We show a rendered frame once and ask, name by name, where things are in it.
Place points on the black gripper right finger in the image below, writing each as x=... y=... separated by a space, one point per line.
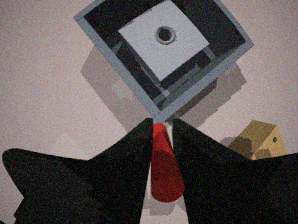
x=221 y=185

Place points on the red peg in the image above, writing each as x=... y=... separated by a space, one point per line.
x=166 y=183

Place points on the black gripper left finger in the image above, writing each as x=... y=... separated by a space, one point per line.
x=112 y=184

